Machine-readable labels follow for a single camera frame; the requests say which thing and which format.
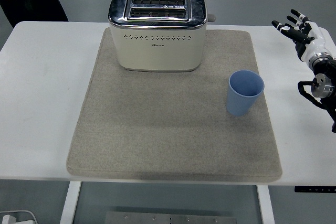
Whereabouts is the grey metal plate with screws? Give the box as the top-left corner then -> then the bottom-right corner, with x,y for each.
104,211 -> 238,224

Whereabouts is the blue plastic cup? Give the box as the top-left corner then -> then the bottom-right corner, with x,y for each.
226,70 -> 265,117

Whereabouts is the grey-beige felt mat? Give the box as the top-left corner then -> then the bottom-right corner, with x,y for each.
66,28 -> 284,183

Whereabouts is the white cable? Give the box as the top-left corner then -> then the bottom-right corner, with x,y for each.
0,209 -> 38,224

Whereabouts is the white power adapter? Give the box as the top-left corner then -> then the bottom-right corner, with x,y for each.
0,215 -> 18,224

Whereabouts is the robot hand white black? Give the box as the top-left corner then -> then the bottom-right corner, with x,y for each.
271,8 -> 332,62

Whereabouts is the cream chrome toaster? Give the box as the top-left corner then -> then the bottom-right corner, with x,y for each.
108,0 -> 217,73

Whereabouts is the black table control panel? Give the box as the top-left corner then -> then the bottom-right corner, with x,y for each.
294,186 -> 336,193

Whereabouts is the white table leg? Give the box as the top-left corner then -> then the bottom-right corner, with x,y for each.
59,181 -> 82,224
256,185 -> 276,224

